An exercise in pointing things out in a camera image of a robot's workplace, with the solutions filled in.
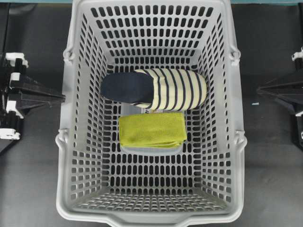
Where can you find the yellow-green folded cloth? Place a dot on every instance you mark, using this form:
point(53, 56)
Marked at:
point(153, 130)

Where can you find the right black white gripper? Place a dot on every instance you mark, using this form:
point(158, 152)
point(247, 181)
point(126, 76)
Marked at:
point(289, 94)

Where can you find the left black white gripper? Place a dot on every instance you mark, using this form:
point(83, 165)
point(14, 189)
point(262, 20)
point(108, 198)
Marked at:
point(14, 104)

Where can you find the grey plastic shopping basket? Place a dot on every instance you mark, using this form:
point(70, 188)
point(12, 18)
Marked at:
point(200, 182)

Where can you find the striped navy cream slipper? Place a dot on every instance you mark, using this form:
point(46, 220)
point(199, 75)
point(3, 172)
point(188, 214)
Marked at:
point(156, 89)

